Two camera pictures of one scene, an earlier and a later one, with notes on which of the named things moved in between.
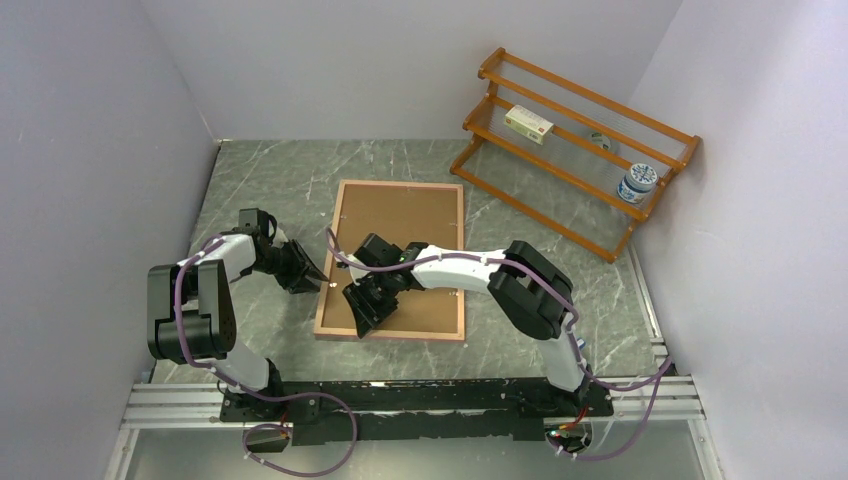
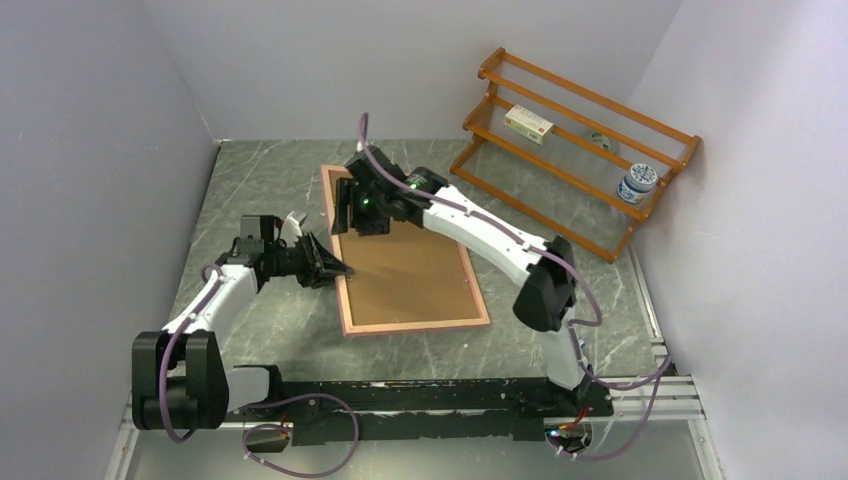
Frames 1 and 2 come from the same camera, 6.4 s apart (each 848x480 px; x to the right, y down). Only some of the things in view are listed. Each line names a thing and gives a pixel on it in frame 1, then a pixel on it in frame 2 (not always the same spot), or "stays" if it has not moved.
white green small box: [529, 124] stays
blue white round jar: [637, 183] stays
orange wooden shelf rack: [581, 165] stays
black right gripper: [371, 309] to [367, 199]
